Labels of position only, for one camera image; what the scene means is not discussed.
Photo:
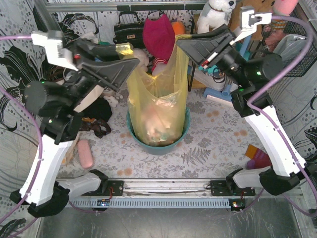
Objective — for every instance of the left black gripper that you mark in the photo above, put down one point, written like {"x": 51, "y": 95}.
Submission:
{"x": 80, "y": 72}

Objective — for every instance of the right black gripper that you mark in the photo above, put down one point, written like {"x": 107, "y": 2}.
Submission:
{"x": 223, "y": 53}

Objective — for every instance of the yellow trash bag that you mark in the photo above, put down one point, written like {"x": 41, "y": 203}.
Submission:
{"x": 157, "y": 104}

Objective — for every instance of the teal trash bin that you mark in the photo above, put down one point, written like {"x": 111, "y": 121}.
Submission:
{"x": 160, "y": 150}

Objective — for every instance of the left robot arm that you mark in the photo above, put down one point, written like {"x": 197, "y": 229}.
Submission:
{"x": 43, "y": 195}

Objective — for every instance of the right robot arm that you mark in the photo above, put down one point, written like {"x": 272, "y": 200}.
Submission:
{"x": 287, "y": 167}

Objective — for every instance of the cream canvas tote bag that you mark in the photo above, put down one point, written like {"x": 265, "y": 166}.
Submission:
{"x": 89, "y": 99}

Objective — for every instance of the magenta cloth bag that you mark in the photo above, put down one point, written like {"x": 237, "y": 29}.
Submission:
{"x": 159, "y": 37}

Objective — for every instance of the brown patterned bag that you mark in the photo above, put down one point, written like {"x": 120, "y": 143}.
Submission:
{"x": 99, "y": 126}

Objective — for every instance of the crumpled paper trash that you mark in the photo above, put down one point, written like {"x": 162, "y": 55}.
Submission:
{"x": 159, "y": 125}

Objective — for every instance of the white plush dog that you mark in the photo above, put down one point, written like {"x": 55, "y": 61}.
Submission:
{"x": 214, "y": 14}

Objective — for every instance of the orange plush toy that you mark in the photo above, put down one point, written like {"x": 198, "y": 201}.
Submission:
{"x": 178, "y": 28}

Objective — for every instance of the cream plush lamb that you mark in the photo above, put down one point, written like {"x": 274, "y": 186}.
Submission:
{"x": 142, "y": 57}

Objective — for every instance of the black leather handbag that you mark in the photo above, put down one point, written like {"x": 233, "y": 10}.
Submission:
{"x": 129, "y": 33}

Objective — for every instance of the wooden shelf rack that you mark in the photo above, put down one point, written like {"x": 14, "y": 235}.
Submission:
{"x": 192, "y": 28}

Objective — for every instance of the brown teddy bear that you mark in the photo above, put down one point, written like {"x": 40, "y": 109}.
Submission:
{"x": 258, "y": 5}

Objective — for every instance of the silver foil pouch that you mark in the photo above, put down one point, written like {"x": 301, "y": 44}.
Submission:
{"x": 290, "y": 46}

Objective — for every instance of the pink eyeglass case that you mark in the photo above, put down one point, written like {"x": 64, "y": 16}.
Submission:
{"x": 85, "y": 154}

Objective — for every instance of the orange purple sock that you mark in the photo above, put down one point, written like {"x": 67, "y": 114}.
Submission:
{"x": 258, "y": 158}

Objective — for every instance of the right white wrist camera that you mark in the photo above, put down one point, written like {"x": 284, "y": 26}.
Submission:
{"x": 244, "y": 23}

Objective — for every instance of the blue handled mop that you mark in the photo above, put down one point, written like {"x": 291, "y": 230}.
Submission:
{"x": 221, "y": 94}

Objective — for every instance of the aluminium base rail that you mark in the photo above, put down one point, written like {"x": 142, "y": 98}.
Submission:
{"x": 166, "y": 193}

